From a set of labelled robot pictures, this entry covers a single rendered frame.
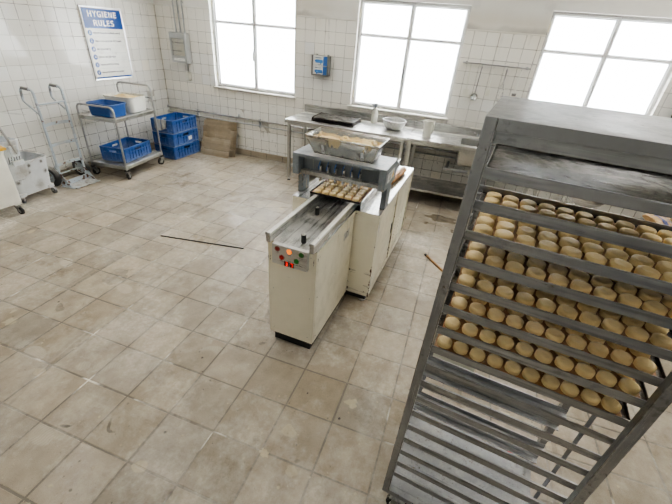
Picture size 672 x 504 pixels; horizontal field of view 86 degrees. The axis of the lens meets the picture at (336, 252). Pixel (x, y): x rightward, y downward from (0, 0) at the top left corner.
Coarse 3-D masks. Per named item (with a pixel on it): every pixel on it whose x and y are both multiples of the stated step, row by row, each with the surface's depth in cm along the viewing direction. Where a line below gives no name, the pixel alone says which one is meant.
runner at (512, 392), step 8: (432, 360) 182; (440, 360) 179; (448, 368) 178; (456, 368) 177; (464, 376) 175; (472, 376) 175; (480, 376) 173; (488, 384) 172; (496, 384) 171; (504, 392) 169; (512, 392) 169; (520, 392) 167; (520, 400) 166; (528, 400) 166; (536, 400) 165; (544, 400) 163; (544, 408) 163; (552, 408) 163; (560, 408) 161; (560, 416) 160
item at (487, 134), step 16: (480, 144) 87; (480, 160) 89; (480, 176) 91; (464, 192) 94; (464, 208) 96; (464, 224) 98; (448, 256) 104; (448, 272) 106; (448, 288) 109; (432, 320) 116; (432, 336) 119; (416, 368) 128; (416, 384) 132; (400, 432) 148; (400, 448) 152; (384, 480) 168
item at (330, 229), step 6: (354, 204) 267; (348, 210) 255; (342, 216) 246; (336, 222) 236; (342, 222) 250; (330, 228) 228; (336, 228) 240; (324, 234) 221; (330, 234) 231; (318, 240) 214; (324, 240) 223; (312, 246) 208; (318, 246) 216; (312, 252) 211
